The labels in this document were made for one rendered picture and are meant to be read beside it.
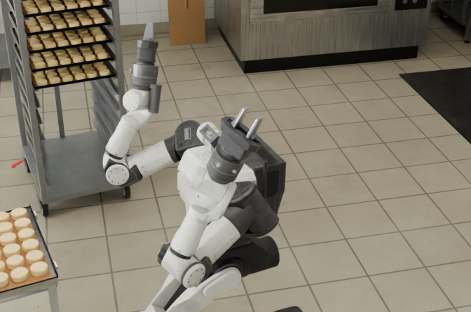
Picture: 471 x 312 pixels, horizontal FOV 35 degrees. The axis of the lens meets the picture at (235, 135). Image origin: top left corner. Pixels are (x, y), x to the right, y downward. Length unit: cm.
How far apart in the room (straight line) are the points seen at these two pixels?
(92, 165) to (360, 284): 163
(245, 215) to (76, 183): 206
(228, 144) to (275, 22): 366
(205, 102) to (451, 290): 231
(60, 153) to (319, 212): 152
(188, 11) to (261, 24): 85
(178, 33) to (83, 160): 216
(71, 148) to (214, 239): 241
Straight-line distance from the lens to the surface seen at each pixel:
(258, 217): 220
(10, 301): 234
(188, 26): 619
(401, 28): 595
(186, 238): 206
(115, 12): 367
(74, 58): 376
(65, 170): 425
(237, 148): 192
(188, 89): 543
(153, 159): 255
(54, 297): 244
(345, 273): 371
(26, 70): 368
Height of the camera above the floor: 233
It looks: 29 degrees down
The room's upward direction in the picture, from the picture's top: 1 degrees clockwise
